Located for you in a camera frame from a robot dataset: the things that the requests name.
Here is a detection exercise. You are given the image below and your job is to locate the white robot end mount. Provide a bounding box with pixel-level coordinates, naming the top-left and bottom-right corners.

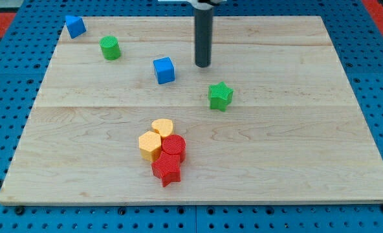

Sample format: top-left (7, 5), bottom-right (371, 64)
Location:
top-left (157, 0), bottom-right (226, 9)

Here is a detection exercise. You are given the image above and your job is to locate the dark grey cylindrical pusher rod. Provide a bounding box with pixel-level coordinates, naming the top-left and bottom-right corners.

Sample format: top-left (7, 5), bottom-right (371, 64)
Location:
top-left (194, 8), bottom-right (213, 68)

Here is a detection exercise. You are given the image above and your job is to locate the yellow heart block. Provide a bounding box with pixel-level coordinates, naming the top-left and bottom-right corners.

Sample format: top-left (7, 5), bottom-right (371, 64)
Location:
top-left (151, 118), bottom-right (174, 139)

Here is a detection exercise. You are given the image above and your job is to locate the blue cube block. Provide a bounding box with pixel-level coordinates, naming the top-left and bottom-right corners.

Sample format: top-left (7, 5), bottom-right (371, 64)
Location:
top-left (153, 57), bottom-right (175, 84)

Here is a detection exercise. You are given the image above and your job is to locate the green star block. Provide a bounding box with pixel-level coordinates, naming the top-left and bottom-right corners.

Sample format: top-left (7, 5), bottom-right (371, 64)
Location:
top-left (208, 82), bottom-right (234, 112)

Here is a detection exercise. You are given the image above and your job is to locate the green cylinder block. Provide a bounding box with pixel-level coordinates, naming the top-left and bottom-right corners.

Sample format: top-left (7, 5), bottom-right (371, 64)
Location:
top-left (100, 35), bottom-right (121, 60)

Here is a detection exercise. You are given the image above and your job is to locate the blue triangular prism block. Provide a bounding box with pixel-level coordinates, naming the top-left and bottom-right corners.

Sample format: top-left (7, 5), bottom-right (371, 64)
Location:
top-left (65, 16), bottom-right (86, 39)

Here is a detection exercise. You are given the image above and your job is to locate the light wooden board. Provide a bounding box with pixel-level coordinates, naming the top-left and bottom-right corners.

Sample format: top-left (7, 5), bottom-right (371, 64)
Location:
top-left (0, 16), bottom-right (383, 206)

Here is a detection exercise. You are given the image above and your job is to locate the red cylinder block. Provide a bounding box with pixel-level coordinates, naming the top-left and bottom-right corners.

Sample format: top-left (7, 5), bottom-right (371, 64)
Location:
top-left (162, 135), bottom-right (186, 162)

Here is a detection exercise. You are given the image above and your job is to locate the yellow hexagon block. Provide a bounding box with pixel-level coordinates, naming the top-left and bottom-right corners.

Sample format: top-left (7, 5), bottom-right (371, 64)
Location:
top-left (138, 131), bottom-right (162, 162)

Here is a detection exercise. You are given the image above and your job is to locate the red star block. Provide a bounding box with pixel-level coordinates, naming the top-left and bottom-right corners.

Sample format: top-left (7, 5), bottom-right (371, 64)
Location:
top-left (151, 151), bottom-right (181, 187)

